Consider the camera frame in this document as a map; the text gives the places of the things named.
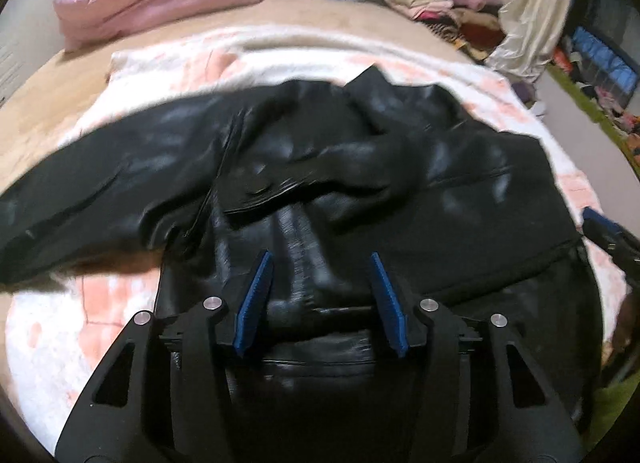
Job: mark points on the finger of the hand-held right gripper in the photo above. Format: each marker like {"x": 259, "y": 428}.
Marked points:
{"x": 600, "y": 222}

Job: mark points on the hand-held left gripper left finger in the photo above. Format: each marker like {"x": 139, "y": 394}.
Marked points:
{"x": 255, "y": 293}

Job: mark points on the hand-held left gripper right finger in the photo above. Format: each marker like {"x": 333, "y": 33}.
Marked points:
{"x": 387, "y": 298}

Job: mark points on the black leather jacket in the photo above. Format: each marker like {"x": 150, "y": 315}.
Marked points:
{"x": 380, "y": 183}

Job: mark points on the person's right forearm green sleeve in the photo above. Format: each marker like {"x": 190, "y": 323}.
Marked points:
{"x": 615, "y": 413}

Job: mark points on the pile of folded clothes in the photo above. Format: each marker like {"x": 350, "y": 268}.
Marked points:
{"x": 440, "y": 3}

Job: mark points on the green mat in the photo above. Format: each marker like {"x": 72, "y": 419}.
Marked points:
{"x": 595, "y": 113}

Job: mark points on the purple cloth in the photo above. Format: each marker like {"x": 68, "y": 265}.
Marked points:
{"x": 522, "y": 91}

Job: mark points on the blue grid rack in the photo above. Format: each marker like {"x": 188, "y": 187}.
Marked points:
{"x": 597, "y": 55}

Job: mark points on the white and pink patterned blanket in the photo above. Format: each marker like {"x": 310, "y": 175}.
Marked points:
{"x": 60, "y": 343}

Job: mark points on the cream satin curtain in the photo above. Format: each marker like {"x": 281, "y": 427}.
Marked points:
{"x": 535, "y": 13}

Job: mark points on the tan bed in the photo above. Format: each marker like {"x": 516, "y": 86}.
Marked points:
{"x": 45, "y": 93}

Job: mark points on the white wardrobe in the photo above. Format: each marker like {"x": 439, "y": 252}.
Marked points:
{"x": 20, "y": 28}

